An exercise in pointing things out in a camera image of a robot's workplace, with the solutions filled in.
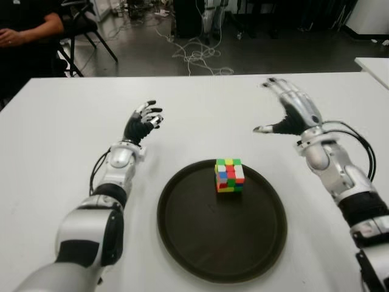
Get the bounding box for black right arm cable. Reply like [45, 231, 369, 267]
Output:
[322, 120, 377, 183]

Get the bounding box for seated person black shirt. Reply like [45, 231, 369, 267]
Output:
[0, 0, 66, 104]

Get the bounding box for multicoloured Rubik's cube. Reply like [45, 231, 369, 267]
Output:
[214, 158, 246, 194]

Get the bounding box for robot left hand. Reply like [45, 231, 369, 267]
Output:
[122, 99, 165, 145]

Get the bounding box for black cabinet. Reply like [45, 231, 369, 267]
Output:
[172, 0, 205, 39]

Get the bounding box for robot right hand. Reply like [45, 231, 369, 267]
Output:
[253, 77, 323, 136]

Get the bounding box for tangled white floor cable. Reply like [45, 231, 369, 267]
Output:
[155, 26, 235, 77]

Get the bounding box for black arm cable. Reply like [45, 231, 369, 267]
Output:
[322, 120, 377, 183]
[88, 148, 110, 195]

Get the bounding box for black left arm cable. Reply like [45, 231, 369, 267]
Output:
[88, 148, 110, 195]

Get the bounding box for black folding chair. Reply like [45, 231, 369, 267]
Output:
[56, 0, 119, 77]

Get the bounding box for white cabinet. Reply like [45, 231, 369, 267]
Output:
[346, 0, 389, 35]

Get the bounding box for dark brown round plate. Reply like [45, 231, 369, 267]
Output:
[157, 159, 288, 284]

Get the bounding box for white side table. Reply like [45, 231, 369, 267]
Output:
[354, 57, 389, 92]

